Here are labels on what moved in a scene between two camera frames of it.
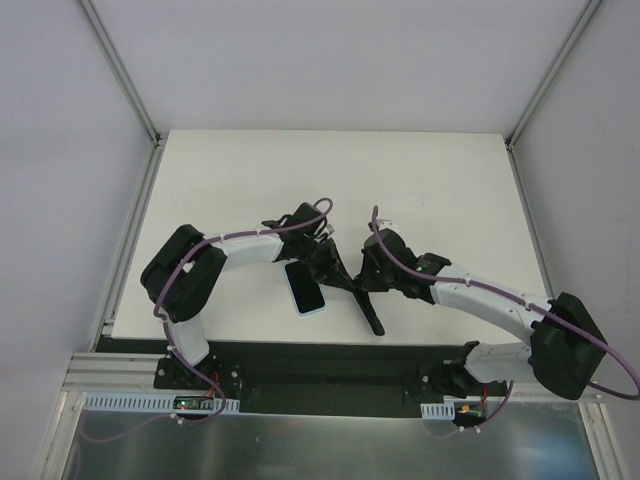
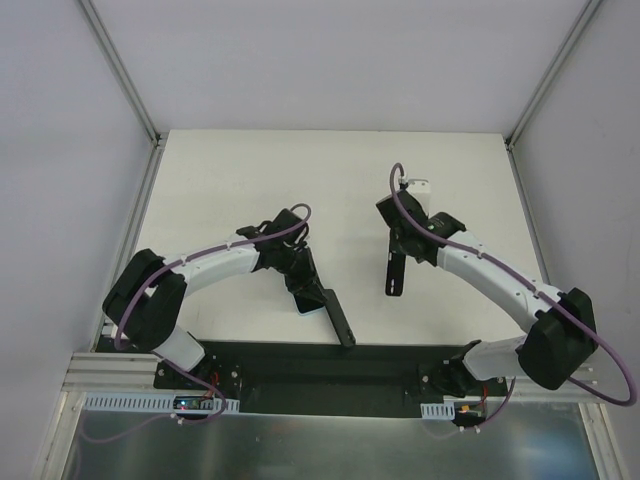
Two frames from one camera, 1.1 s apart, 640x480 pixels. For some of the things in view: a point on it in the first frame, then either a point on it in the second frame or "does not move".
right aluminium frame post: x=587 y=12 does not move
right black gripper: x=373 y=279 -> x=396 y=240
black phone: x=364 y=300 -> x=339 y=318
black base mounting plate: x=328 y=377 does not move
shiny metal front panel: x=521 y=442 does not move
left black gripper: x=327 y=267 -> x=310 y=288
